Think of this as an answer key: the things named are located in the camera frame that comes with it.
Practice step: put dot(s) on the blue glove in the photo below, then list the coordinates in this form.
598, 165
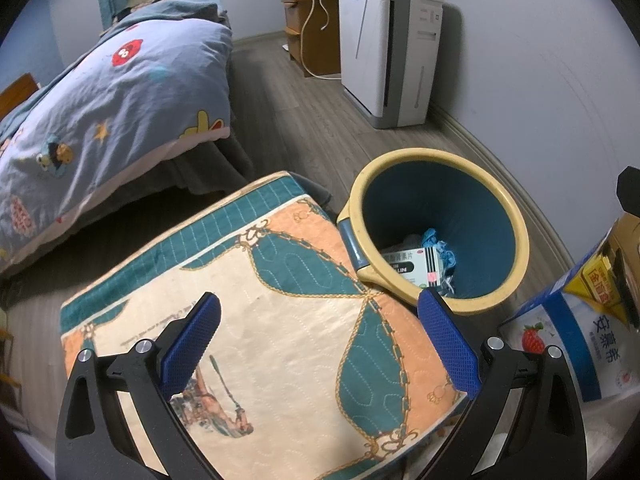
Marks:
440, 250

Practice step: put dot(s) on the white air purifier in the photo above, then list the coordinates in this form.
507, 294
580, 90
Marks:
370, 50

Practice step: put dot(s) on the wooden cabinet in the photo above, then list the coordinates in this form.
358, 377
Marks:
320, 35

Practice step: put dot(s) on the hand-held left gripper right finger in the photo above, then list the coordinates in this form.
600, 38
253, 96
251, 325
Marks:
450, 345

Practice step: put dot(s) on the grey bed skirt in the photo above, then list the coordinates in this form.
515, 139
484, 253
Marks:
220, 160

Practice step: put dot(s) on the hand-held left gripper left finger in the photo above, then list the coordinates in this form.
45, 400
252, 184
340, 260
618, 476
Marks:
190, 345

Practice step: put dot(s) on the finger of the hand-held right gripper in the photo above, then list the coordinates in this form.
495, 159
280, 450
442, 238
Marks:
631, 192
629, 290

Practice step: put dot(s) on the white medicine box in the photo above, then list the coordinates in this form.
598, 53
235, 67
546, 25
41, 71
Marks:
410, 267

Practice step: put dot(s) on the yellow and blue waste bin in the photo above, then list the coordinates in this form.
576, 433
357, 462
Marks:
475, 210

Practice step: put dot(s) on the cartoon printed blue duvet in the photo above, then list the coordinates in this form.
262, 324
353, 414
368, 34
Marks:
125, 100

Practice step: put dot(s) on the blue and white milk carton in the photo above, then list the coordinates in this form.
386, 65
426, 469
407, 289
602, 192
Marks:
575, 350

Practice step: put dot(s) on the quilted green and orange mat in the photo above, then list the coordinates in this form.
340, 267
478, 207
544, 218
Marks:
275, 335

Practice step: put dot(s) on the yellow packets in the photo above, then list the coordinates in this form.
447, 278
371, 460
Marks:
595, 280

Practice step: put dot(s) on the wooden bed headboard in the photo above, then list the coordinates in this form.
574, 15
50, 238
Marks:
17, 95

